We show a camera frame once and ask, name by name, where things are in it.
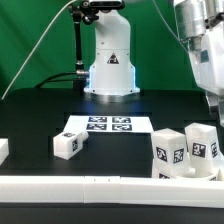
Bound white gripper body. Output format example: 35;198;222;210
189;26;224;96

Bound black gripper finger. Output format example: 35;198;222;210
206;91;219;118

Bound white round stool seat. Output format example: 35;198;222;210
151;158;222;181

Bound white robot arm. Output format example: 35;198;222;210
83;0;224;121

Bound white paper tag sheet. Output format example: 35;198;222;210
64;115;153;133

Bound black overhead camera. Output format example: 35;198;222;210
81;0;125;10

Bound white front fence rail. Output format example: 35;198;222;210
0;176;224;208

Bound white fence rail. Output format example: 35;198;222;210
0;176;224;208
0;138;9;165

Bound white cable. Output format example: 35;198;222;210
1;0;78;101

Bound black cable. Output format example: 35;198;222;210
34;71;81;89

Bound white left fence rail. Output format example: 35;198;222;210
0;138;9;165

